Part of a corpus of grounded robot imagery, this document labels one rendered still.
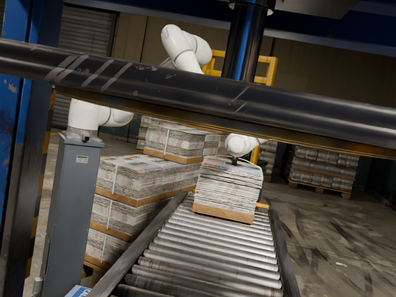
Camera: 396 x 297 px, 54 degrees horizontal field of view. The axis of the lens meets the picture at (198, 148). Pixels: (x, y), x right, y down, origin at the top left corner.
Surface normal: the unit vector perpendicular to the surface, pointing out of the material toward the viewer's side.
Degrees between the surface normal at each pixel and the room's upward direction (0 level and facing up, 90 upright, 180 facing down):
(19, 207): 90
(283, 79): 90
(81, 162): 90
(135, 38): 90
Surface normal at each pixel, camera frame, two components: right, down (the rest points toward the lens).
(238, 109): -0.13, 0.09
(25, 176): 0.97, 0.20
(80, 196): 0.46, 0.19
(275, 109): -0.05, -0.29
